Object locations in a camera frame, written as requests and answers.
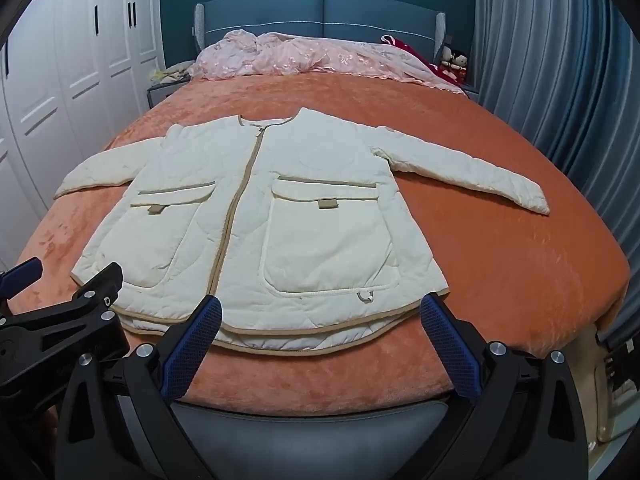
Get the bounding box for cream quilted jacket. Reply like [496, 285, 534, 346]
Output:
[58, 108, 549, 356]

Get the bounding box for grey bedside table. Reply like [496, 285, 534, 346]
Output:
[146, 78, 190, 108]

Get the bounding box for white wardrobe with red stickers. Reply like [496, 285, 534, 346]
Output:
[1, 0, 165, 269]

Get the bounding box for clutter on bedside table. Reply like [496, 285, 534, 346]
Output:
[150, 60, 194, 84]

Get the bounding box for pink lace blanket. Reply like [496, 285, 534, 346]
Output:
[189, 29, 464, 94]

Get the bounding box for red cloth item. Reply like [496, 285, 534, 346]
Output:
[381, 34, 465, 88]

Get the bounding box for blue upholstered headboard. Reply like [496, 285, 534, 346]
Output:
[192, 0, 447, 60]

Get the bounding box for blue grey curtain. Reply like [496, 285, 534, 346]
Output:
[473, 0, 640, 261]

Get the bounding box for small plush doll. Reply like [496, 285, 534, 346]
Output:
[439, 46, 469, 84]

